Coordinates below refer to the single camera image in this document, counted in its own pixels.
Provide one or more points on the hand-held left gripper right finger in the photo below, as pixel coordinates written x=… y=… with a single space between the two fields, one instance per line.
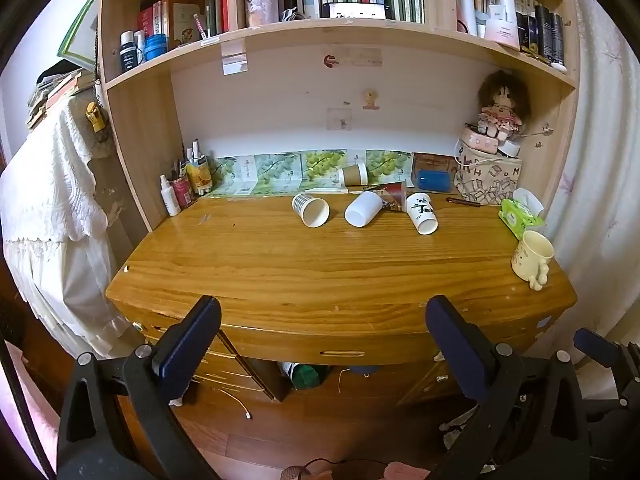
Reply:
x=457 y=345

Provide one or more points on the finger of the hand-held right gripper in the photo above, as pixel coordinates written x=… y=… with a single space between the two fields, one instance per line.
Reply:
x=597 y=347

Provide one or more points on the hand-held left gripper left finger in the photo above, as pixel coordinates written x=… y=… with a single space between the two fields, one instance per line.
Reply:
x=185 y=345

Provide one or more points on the panda print white cup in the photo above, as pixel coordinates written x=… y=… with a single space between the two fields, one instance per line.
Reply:
x=421 y=212

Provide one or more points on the plain white cup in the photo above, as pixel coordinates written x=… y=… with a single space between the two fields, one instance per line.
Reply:
x=363 y=208

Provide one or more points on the checkered paper cup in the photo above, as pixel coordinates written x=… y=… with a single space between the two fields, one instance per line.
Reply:
x=312 y=209

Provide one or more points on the brown sleeve paper cup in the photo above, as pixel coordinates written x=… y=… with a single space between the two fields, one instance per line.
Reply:
x=354 y=174

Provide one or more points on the cream mug with feet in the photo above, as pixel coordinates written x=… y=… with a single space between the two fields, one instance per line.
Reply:
x=531 y=257

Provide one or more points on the green bag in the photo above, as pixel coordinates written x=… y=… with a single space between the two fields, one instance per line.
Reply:
x=305 y=376

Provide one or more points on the wooden desk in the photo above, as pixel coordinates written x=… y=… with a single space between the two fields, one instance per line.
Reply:
x=300 y=270

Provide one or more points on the dark red pen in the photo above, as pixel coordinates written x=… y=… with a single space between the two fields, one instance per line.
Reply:
x=462 y=202

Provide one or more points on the green tissue pack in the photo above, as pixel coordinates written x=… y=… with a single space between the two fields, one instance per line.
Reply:
x=520 y=215

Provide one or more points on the white spray bottle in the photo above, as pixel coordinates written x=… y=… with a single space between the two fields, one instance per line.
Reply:
x=169 y=197

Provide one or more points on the blue case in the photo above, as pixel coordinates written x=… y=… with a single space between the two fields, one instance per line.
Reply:
x=435 y=181

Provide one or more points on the patterned storage box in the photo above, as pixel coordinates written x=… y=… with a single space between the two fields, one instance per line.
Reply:
x=487 y=180

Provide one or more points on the pink cloth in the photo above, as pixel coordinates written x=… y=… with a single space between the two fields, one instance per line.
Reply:
x=30 y=410

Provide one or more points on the yellow carton pen holder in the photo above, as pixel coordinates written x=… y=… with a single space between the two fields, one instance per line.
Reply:
x=199 y=176

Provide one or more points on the brown cardboard box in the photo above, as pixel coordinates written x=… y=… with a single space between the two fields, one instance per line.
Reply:
x=434 y=162

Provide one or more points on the white curtain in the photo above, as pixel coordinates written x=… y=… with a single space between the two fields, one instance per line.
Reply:
x=605 y=160

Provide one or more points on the white lace cloth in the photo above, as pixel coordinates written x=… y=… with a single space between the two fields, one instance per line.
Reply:
x=50 y=200

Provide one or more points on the pink trinket box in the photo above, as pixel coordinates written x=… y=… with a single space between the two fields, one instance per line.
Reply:
x=479 y=140

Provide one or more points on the green leaf picture strip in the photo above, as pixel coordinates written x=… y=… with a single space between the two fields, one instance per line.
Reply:
x=295 y=170

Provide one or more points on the wooden bookshelf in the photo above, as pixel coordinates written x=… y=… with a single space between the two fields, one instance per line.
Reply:
x=145 y=125

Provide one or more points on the rag doll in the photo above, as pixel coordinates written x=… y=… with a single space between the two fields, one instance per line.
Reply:
x=501 y=102

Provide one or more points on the stack of old books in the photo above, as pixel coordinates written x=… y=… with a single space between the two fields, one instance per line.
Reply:
x=55 y=92

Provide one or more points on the dark bottle with white cap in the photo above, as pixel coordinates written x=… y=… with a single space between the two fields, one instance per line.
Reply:
x=127 y=52

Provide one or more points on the blue jar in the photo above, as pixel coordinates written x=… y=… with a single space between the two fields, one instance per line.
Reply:
x=155 y=46

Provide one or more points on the small white bottle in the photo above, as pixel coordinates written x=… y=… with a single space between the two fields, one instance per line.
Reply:
x=139 y=46

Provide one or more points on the orange printed box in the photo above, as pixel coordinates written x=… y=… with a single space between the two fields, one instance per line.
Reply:
x=181 y=22

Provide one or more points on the row of red books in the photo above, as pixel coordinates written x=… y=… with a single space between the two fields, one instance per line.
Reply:
x=150 y=17

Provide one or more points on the green framed picture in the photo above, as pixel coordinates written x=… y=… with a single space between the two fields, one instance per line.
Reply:
x=80 y=30

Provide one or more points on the row of cosmetic bottles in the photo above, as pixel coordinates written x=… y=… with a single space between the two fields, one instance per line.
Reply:
x=525 y=15

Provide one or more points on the clear wall hook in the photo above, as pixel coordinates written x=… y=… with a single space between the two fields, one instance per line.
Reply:
x=340 y=119

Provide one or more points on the bear wall sticker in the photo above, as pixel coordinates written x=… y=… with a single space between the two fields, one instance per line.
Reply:
x=370 y=99

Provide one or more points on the red wall sticker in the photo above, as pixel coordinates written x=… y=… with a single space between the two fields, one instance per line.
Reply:
x=330 y=60

